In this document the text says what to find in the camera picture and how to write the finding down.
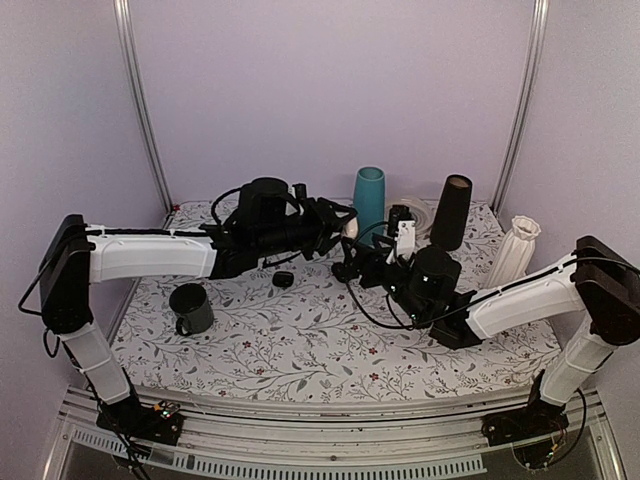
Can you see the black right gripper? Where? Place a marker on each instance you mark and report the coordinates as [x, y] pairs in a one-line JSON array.
[[369, 256]]

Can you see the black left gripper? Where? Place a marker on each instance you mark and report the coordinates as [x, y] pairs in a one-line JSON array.
[[323, 216]]

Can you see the white earbud case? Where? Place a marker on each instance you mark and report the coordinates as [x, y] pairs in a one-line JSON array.
[[351, 229]]

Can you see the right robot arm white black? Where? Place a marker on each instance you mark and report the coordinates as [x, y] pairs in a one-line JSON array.
[[592, 279]]

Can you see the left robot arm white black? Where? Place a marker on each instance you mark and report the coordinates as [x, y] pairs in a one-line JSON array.
[[271, 218]]

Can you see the black earbud case left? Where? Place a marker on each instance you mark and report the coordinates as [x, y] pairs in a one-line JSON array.
[[283, 279]]

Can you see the teal tall cup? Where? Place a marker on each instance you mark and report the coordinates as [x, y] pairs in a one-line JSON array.
[[369, 201]]

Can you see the black tall cup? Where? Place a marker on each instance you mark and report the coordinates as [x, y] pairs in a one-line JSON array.
[[452, 212]]

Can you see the white ribbed vase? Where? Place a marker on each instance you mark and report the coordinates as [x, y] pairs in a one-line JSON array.
[[515, 252]]

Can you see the dark grey mug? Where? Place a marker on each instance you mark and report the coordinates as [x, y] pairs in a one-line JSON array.
[[191, 306]]

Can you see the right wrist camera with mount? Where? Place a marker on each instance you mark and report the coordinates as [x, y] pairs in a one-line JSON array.
[[401, 230]]

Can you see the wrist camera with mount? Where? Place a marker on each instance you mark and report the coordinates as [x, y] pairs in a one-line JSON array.
[[401, 230], [298, 194]]

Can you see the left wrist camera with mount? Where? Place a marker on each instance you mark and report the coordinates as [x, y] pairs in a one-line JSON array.
[[298, 194]]

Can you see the aluminium front rail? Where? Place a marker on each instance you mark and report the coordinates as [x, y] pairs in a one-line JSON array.
[[418, 439]]

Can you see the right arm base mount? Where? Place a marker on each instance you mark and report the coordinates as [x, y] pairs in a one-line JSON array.
[[536, 418]]

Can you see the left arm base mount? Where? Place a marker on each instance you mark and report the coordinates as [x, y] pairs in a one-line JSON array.
[[161, 423]]

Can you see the right aluminium frame post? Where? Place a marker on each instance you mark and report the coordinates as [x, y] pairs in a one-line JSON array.
[[532, 62]]

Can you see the aluminium frame post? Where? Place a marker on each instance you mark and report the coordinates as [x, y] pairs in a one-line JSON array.
[[124, 25], [532, 62]]

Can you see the left aluminium frame post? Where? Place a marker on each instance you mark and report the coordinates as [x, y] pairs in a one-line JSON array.
[[124, 25]]

